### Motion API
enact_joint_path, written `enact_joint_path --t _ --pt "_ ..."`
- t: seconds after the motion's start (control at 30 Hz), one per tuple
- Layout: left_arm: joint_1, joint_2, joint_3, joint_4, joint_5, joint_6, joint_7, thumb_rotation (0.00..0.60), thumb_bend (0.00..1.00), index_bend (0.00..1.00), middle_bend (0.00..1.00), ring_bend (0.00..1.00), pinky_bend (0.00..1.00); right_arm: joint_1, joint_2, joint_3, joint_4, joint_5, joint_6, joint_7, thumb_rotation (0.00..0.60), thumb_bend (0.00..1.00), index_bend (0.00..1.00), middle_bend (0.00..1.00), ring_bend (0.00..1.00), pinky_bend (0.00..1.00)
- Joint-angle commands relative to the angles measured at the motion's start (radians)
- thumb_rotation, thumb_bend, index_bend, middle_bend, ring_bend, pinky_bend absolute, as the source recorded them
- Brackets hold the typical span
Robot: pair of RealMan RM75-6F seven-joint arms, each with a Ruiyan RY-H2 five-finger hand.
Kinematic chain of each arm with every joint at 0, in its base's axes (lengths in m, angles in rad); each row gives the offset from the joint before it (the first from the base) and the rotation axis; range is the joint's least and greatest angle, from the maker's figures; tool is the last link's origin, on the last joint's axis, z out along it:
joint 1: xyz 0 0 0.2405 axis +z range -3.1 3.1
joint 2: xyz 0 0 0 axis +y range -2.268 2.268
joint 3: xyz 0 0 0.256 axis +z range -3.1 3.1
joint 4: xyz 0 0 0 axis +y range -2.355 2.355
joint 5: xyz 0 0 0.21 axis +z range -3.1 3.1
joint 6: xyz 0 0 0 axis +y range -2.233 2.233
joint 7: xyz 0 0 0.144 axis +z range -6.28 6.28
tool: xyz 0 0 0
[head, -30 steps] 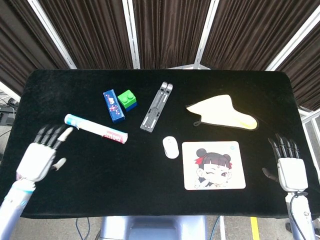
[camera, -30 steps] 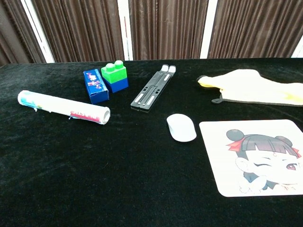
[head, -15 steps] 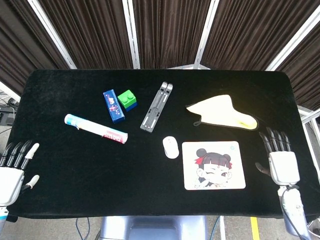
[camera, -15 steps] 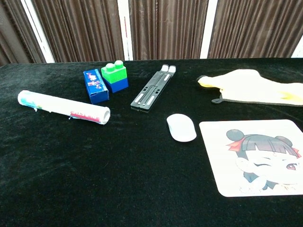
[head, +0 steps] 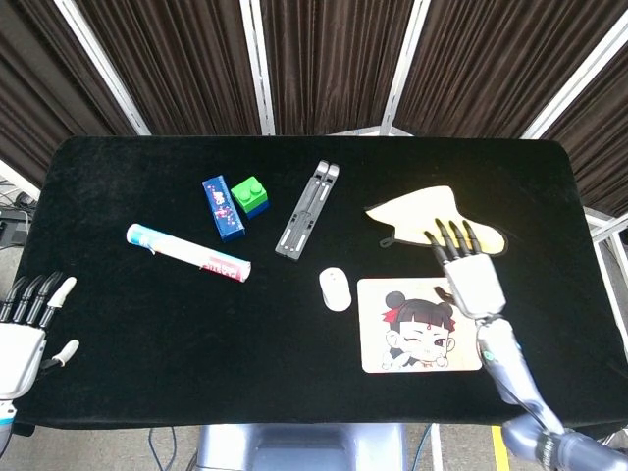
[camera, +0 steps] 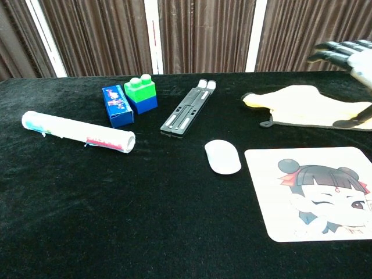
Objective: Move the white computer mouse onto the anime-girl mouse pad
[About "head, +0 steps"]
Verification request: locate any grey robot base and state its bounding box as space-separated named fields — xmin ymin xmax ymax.
xmin=195 ymin=422 xmax=409 ymax=471

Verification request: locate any black floor equipment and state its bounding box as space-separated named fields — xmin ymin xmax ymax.
xmin=0 ymin=193 xmax=36 ymax=246

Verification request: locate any black velvet tablecloth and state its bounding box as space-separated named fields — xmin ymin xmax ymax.
xmin=8 ymin=134 xmax=628 ymax=436

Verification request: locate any black folding laptop stand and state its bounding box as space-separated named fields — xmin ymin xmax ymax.
xmin=274 ymin=159 xmax=340 ymax=260

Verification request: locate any blue building block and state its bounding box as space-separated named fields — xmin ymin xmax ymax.
xmin=243 ymin=198 xmax=271 ymax=220

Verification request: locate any blue floor cable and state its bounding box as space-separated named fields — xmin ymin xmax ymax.
xmin=148 ymin=425 xmax=178 ymax=471
xmin=410 ymin=423 xmax=434 ymax=471

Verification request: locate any green building block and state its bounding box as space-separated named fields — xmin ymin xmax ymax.
xmin=230 ymin=176 xmax=270 ymax=213

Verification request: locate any aluminium side frame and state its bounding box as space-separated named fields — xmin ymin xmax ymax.
xmin=583 ymin=205 xmax=628 ymax=344

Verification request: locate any white toothpaste tube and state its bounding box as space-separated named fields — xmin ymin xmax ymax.
xmin=126 ymin=223 xmax=253 ymax=284

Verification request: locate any cartoon girl mouse pad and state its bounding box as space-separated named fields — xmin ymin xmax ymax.
xmin=356 ymin=276 xmax=483 ymax=375

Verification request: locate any blue printed carton box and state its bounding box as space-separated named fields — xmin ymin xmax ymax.
xmin=201 ymin=175 xmax=246 ymax=243

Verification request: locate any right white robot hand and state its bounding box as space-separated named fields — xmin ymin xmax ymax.
xmin=424 ymin=219 xmax=507 ymax=320

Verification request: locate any yellow oven mitt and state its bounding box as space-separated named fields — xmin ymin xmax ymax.
xmin=364 ymin=184 xmax=507 ymax=257

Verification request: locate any white computer mouse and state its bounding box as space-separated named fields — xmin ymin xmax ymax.
xmin=318 ymin=266 xmax=352 ymax=312

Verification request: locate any white aluminium frame post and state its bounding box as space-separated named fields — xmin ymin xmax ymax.
xmin=52 ymin=0 xmax=151 ymax=136
xmin=380 ymin=0 xmax=433 ymax=137
xmin=520 ymin=9 xmax=628 ymax=140
xmin=238 ymin=0 xmax=277 ymax=136
xmin=0 ymin=159 xmax=41 ymax=201

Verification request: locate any brown pleated curtain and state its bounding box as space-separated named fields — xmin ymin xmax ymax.
xmin=0 ymin=0 xmax=137 ymax=190
xmin=259 ymin=0 xmax=414 ymax=136
xmin=73 ymin=0 xmax=262 ymax=136
xmin=392 ymin=0 xmax=628 ymax=139
xmin=542 ymin=41 xmax=628 ymax=218

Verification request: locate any yellow floor tape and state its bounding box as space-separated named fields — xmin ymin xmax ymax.
xmin=491 ymin=425 xmax=511 ymax=471

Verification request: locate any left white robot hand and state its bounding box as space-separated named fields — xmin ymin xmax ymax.
xmin=0 ymin=272 xmax=80 ymax=399

